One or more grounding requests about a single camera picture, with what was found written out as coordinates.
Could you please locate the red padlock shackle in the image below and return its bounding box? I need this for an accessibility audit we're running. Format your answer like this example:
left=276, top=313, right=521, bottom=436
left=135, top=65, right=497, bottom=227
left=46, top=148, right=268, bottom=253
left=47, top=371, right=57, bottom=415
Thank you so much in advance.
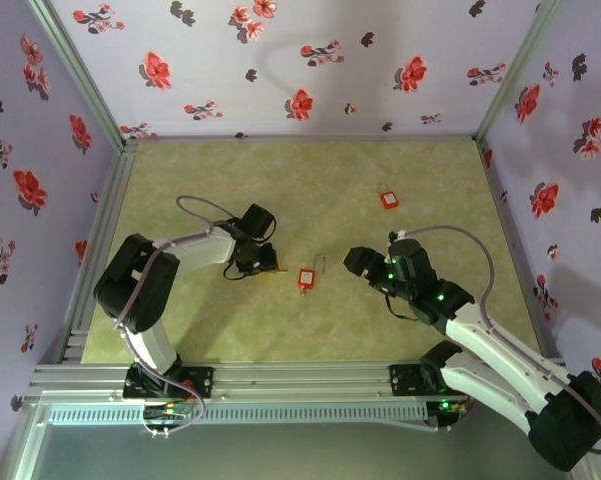
left=377, top=182, right=400, bottom=212
left=296, top=253, right=328, bottom=291

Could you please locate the red padlock open shackle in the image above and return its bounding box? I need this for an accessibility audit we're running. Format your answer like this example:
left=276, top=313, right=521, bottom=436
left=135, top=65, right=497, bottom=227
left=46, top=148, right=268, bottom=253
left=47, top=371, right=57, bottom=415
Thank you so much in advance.
left=296, top=253, right=328, bottom=291

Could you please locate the small circuit board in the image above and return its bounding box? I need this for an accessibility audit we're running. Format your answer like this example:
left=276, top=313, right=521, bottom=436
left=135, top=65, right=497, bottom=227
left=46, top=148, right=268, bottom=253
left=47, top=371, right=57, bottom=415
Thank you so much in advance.
left=437, top=398, right=469, bottom=417
left=143, top=403, right=192, bottom=422

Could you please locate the grey metal sheet panel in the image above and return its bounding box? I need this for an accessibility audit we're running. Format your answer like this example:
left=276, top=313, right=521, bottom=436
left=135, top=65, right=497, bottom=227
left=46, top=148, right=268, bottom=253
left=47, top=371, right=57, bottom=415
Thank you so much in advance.
left=0, top=403, right=597, bottom=480

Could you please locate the grey right arm cable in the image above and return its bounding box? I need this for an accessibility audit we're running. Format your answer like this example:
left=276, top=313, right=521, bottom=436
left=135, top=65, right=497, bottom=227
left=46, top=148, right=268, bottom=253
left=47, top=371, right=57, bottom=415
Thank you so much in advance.
left=397, top=224, right=601, bottom=456

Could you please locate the thin aluminium rail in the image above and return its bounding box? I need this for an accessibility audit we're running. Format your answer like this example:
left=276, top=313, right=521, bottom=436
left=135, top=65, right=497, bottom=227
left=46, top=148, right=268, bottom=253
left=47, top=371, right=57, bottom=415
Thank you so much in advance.
left=124, top=132, right=481, bottom=144

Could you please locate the aluminium side rail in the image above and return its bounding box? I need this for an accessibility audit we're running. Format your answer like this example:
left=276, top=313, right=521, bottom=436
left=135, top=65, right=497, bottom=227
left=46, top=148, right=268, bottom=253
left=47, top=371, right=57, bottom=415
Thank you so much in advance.
left=476, top=137, right=564, bottom=362
left=67, top=139, right=139, bottom=364

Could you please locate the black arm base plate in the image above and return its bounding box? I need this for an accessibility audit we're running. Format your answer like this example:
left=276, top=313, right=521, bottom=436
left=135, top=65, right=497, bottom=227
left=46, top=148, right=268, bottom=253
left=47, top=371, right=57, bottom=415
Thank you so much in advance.
left=123, top=366, right=215, bottom=400
left=388, top=363, right=481, bottom=397

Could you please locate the long aluminium frame rail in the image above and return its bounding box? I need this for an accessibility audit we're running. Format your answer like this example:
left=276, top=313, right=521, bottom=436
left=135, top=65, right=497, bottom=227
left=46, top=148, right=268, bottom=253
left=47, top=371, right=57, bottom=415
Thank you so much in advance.
left=27, top=362, right=581, bottom=407

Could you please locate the white slotted cable duct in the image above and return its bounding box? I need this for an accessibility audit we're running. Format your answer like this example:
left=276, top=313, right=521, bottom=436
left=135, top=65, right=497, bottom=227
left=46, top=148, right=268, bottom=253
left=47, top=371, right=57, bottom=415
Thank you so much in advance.
left=47, top=402, right=429, bottom=427

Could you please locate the aluminium corner post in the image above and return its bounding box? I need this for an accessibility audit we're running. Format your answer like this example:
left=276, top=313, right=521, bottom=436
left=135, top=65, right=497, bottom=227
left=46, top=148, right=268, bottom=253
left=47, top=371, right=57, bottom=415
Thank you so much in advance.
left=27, top=0, right=127, bottom=147
left=474, top=0, right=564, bottom=140

